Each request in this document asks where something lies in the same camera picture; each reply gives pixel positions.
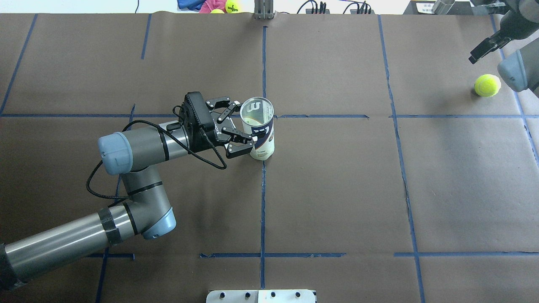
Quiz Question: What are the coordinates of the metal cup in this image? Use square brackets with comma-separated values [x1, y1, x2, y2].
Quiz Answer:
[432, 0, 456, 16]

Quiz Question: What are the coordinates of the blue cloth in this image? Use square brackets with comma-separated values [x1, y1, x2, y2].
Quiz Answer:
[177, 0, 205, 11]

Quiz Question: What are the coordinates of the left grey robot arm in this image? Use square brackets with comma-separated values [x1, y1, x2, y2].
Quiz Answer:
[1, 92, 268, 291]

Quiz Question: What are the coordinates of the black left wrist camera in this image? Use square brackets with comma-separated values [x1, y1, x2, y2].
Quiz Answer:
[177, 91, 214, 139]

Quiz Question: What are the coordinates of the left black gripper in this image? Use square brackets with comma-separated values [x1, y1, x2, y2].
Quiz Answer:
[181, 97, 258, 159]

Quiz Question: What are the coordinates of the pink cloth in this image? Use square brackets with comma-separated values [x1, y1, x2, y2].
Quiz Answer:
[199, 0, 227, 14]

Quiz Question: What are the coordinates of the yellow ball by post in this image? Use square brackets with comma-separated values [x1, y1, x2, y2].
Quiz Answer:
[224, 0, 244, 13]

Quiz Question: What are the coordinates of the white tennis ball can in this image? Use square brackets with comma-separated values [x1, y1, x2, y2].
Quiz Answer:
[240, 97, 275, 161]

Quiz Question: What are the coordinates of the yellow Wilson tennis ball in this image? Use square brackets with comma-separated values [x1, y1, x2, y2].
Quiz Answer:
[474, 74, 501, 97]

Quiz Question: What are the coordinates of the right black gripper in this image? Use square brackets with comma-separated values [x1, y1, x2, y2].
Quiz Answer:
[468, 9, 539, 64]

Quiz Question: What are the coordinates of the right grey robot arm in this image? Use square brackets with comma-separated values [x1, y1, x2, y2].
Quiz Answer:
[468, 0, 539, 96]

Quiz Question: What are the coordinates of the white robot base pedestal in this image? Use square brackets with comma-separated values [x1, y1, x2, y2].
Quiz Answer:
[206, 289, 318, 303]

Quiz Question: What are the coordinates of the aluminium frame post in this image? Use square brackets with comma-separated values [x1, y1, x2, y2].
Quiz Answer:
[253, 0, 275, 20]

